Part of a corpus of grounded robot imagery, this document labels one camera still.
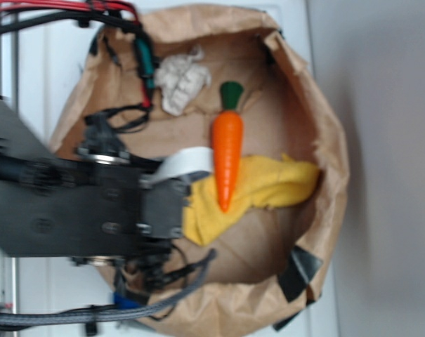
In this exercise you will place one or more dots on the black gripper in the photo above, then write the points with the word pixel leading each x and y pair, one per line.
pixel 161 207

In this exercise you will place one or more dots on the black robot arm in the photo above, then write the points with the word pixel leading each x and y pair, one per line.
pixel 52 207

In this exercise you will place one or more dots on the yellow cloth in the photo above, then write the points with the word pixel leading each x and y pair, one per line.
pixel 262 183

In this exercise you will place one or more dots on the orange plastic toy carrot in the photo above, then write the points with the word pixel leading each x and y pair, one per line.
pixel 227 135

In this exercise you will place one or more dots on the brown paper bag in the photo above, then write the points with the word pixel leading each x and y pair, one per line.
pixel 273 262

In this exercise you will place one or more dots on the crumpled white paper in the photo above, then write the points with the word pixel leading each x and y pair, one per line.
pixel 181 78

